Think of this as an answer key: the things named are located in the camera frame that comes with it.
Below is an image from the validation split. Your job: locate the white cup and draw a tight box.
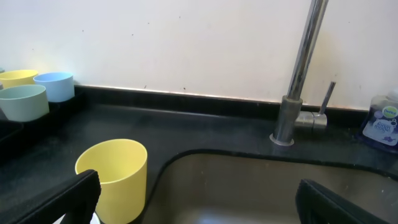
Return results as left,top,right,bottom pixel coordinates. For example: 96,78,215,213
52,212,101,224

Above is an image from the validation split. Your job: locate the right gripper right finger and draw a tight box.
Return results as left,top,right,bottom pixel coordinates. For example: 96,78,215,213
295,179,392,224

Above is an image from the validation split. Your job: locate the steel sink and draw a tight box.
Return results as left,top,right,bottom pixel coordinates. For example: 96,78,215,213
141,149,398,224

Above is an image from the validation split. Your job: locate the blue soap bottle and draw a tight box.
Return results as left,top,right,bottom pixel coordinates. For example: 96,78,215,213
354,88,398,154

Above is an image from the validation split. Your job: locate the steel tap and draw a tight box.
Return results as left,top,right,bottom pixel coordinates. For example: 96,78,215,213
269,0,337,147

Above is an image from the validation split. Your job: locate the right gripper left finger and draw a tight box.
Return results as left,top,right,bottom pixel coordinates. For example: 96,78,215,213
14,169,102,224

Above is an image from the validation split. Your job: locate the yellow cup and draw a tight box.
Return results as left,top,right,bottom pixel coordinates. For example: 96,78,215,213
0,69,39,90
74,138,149,224

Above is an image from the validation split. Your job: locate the blue cup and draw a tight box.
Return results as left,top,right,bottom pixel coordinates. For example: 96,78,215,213
33,72,75,103

